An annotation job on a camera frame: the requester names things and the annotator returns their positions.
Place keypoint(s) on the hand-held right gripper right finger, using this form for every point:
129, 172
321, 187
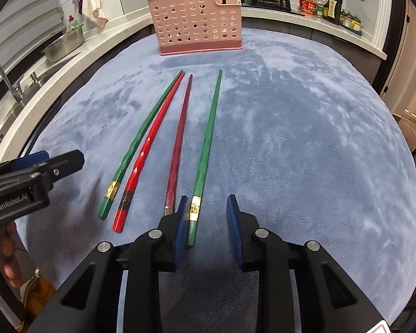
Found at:
235, 236

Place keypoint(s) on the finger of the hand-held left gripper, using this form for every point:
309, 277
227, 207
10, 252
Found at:
66, 164
31, 161

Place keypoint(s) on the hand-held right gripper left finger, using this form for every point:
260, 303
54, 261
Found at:
180, 236

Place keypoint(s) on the green chopstick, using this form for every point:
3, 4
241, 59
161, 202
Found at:
112, 190
195, 208

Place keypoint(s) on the dark red chopstick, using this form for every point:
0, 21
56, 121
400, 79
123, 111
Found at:
179, 149

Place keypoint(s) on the pink perforated utensil holder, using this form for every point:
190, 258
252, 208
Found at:
194, 17

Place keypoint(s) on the person's left hand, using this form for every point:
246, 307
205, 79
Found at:
8, 249

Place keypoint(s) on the stainless steel sink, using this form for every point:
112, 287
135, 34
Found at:
3, 125

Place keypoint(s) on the chrome kitchen faucet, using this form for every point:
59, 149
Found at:
17, 90

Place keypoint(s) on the yellow clothing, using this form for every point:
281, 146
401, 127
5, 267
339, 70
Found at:
43, 288

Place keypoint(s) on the blue fleece blanket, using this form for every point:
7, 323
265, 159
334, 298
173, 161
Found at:
298, 145

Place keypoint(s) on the striped window blind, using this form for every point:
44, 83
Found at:
20, 34

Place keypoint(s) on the green dish soap bottle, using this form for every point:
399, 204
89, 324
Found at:
72, 24

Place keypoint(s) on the black gas stove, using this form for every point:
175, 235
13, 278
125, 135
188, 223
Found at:
270, 3

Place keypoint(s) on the small green jar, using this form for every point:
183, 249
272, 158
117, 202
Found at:
319, 12

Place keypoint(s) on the spice jar rack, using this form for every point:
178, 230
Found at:
352, 22

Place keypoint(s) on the dark soy sauce bottle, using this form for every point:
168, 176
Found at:
332, 10

